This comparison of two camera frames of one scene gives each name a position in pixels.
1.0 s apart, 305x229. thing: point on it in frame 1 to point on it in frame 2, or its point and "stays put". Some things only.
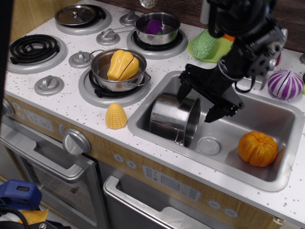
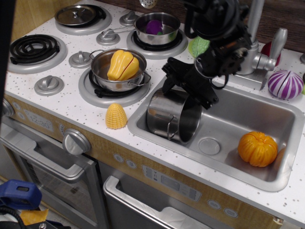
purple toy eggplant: (154, 26) stays put
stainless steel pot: (177, 121) stays put
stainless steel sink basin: (216, 142) stays put
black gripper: (214, 85) to (197, 86)
